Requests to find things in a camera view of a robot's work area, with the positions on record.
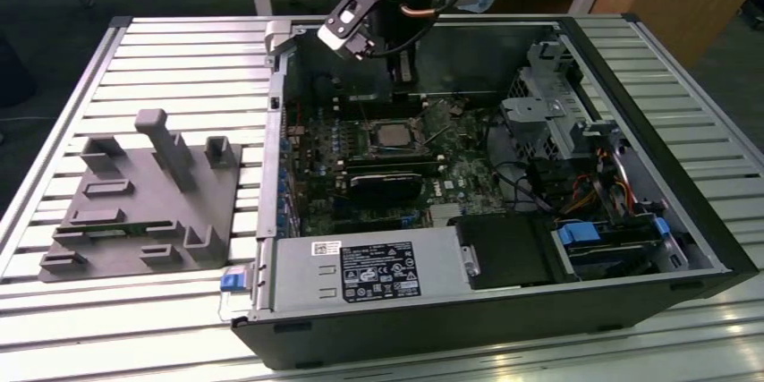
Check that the silver-topped CPU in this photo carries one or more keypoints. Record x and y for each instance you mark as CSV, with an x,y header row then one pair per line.
x,y
388,133

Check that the thin metal locking lever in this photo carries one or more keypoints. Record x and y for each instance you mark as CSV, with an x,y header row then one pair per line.
x,y
440,135

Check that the metal CPU socket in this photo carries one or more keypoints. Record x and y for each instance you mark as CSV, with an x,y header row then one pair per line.
x,y
417,142

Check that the black RAM slot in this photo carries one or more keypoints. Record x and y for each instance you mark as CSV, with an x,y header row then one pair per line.
x,y
393,169
393,165
393,161
393,157

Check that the grey metal disk bay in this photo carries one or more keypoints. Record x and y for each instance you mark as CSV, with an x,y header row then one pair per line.
x,y
537,131

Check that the black graphics card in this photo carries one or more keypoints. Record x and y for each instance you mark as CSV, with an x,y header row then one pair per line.
x,y
388,185

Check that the green motherboard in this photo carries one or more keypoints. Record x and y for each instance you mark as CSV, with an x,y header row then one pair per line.
x,y
465,194

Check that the silver finned heatsink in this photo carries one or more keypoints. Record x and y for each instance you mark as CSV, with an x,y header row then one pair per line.
x,y
448,214

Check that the small white barcode label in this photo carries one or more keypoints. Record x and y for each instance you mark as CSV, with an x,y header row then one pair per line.
x,y
325,249

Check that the black drive housing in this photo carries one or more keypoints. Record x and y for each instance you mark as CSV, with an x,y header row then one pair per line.
x,y
506,248

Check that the black rating label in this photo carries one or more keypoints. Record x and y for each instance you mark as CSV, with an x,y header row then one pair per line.
x,y
381,270

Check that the blue disk carrier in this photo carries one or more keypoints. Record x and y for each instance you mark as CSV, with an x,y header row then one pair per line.
x,y
576,232

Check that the grey power supply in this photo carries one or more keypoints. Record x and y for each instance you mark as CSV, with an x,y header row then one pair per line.
x,y
298,274

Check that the grey parts rack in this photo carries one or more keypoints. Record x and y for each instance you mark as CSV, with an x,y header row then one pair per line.
x,y
149,203

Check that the small blue plastic clip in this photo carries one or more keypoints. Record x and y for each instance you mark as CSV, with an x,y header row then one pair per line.
x,y
660,227

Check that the blue plastic case latch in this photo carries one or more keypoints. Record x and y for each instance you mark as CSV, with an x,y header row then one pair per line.
x,y
233,281

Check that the green RAM stick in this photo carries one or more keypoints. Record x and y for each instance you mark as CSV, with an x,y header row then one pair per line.
x,y
113,230

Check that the black and grey PC case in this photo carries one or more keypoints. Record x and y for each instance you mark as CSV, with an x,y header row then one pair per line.
x,y
417,337

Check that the wrist camera with black bracket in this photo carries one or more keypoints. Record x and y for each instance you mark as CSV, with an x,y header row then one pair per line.
x,y
345,19

